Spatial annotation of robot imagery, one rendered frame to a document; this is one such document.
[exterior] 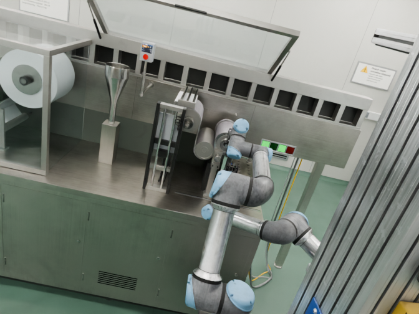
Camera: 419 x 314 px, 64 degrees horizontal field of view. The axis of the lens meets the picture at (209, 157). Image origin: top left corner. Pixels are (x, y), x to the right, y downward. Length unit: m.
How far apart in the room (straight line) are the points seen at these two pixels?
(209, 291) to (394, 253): 0.71
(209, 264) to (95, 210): 0.94
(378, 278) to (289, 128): 1.62
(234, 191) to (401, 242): 0.63
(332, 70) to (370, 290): 4.07
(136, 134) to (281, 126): 1.01
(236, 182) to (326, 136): 1.28
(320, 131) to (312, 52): 2.39
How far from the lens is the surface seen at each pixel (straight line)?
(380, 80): 5.03
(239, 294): 1.35
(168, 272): 2.23
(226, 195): 1.26
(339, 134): 2.47
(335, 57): 4.78
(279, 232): 1.58
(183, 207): 1.95
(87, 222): 2.13
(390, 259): 0.86
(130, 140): 2.45
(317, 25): 4.67
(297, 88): 2.30
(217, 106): 2.28
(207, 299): 1.34
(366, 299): 0.92
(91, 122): 2.49
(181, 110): 1.82
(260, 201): 1.30
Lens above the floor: 1.98
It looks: 24 degrees down
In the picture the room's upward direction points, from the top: 14 degrees clockwise
